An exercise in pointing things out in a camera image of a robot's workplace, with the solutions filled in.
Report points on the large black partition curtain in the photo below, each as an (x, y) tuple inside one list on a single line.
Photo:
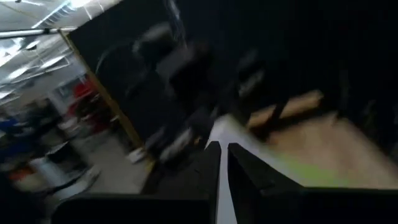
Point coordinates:
[(130, 18)]

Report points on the white mesh pouch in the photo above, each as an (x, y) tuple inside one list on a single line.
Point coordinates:
[(236, 133)]

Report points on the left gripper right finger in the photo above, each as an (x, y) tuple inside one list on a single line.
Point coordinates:
[(280, 205)]

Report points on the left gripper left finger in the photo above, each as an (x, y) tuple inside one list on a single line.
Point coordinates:
[(140, 208)]

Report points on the red chair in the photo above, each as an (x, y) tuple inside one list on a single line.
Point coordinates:
[(82, 90)]

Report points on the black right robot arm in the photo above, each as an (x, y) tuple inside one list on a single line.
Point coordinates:
[(186, 71)]

